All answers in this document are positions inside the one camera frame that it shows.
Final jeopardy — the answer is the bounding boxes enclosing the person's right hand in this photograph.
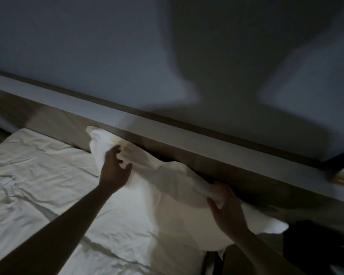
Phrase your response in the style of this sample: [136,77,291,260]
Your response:
[206,182,250,240]

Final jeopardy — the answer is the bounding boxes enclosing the person's left hand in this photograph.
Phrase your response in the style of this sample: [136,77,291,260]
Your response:
[99,145,132,195]

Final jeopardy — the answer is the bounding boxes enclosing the white pillow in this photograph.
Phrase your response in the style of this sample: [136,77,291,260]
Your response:
[86,126,289,253]

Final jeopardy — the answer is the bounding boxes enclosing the person's left forearm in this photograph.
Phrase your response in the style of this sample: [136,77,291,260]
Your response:
[0,184,114,275]

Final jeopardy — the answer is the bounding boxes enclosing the person's right forearm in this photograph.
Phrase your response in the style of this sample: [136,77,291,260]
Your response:
[232,226,308,275]

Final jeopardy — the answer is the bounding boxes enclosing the brown wooden headboard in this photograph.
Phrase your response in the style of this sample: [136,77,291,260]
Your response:
[0,67,344,226]

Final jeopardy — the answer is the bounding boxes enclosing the white bed sheet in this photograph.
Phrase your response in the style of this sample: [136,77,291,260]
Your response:
[0,128,207,275]

